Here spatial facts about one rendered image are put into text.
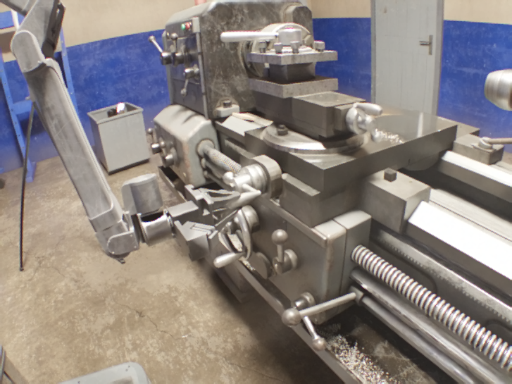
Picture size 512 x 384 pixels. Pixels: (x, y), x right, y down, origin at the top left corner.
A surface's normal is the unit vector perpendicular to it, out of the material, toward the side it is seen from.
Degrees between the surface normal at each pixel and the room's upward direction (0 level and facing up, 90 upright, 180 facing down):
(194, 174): 90
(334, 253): 90
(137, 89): 90
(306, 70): 90
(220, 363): 0
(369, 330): 0
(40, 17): 77
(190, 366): 0
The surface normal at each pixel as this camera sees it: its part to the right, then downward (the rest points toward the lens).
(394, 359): -0.07, -0.88
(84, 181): 0.26, 0.22
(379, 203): -0.86, 0.29
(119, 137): 0.59, 0.33
